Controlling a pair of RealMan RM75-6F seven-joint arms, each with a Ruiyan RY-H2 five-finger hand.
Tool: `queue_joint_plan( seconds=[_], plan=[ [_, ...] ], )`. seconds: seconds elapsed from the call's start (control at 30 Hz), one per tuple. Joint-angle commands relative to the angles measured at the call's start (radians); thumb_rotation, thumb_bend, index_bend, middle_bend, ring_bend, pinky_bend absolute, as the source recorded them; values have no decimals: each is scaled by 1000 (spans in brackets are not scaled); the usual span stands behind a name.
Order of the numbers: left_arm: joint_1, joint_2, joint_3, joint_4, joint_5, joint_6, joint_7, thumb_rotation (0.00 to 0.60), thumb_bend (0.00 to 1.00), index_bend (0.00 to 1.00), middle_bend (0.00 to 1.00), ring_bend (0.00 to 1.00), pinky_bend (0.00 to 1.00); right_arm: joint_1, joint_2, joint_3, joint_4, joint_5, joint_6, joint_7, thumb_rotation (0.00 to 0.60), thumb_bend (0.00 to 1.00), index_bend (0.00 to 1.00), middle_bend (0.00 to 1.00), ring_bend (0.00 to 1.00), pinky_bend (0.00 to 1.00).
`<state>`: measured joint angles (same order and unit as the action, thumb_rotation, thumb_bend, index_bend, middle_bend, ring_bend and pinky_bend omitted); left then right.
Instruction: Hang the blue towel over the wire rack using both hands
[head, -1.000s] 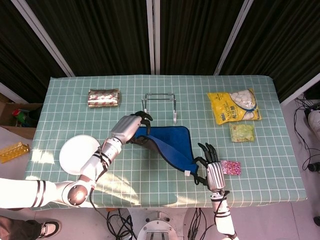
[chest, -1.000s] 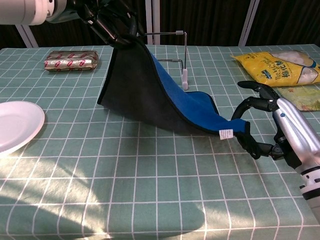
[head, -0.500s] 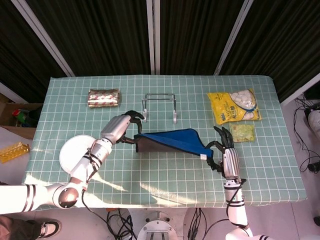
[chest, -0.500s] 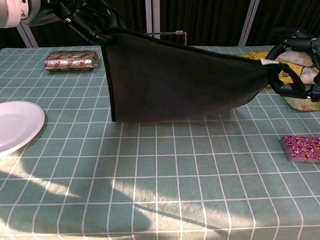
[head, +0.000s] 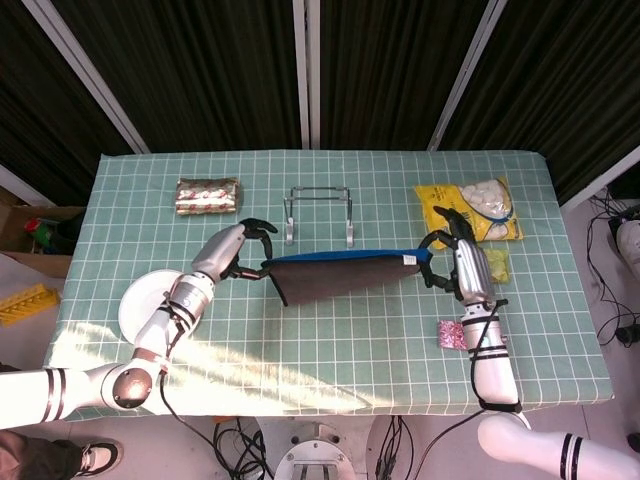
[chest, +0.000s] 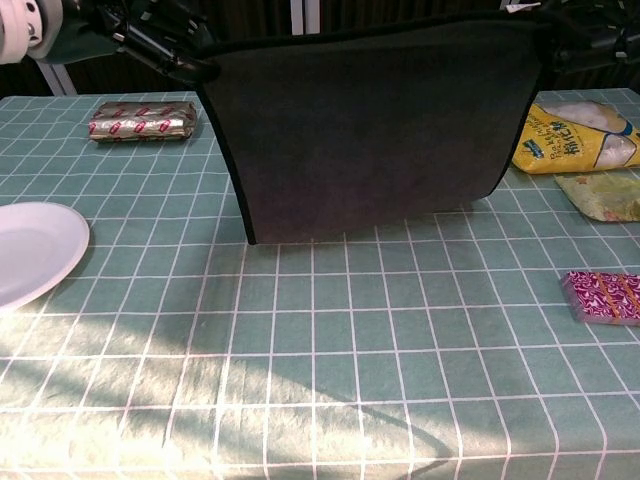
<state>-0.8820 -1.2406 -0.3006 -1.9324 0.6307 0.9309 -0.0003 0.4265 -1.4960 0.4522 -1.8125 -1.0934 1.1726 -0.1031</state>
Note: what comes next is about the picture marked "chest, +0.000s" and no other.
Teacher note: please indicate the gold foil snack package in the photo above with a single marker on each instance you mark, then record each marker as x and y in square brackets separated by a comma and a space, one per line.
[142, 122]

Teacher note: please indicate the pale green snack packet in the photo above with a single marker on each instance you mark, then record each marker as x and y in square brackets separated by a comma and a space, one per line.
[605, 197]

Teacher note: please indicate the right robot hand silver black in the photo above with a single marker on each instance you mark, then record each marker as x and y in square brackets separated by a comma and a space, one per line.
[590, 35]

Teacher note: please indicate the blue cloth mat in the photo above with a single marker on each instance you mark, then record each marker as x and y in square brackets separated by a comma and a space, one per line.
[370, 135]

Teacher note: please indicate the yellow marshmallow bag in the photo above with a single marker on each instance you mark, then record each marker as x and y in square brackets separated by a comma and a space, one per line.
[555, 145]

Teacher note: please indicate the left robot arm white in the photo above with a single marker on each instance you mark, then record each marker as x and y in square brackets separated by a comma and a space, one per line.
[20, 30]

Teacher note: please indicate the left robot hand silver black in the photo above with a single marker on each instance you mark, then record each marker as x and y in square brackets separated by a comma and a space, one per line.
[147, 47]

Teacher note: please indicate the white frame post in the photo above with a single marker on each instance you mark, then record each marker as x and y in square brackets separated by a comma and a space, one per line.
[60, 77]
[313, 17]
[298, 17]

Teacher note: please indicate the white round plate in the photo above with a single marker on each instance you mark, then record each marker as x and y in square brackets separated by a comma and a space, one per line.
[35, 250]

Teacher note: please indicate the pink patterned small packet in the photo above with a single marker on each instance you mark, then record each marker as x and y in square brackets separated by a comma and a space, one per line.
[605, 300]

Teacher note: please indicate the green checked tablecloth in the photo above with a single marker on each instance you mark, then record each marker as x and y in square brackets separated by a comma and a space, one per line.
[320, 350]

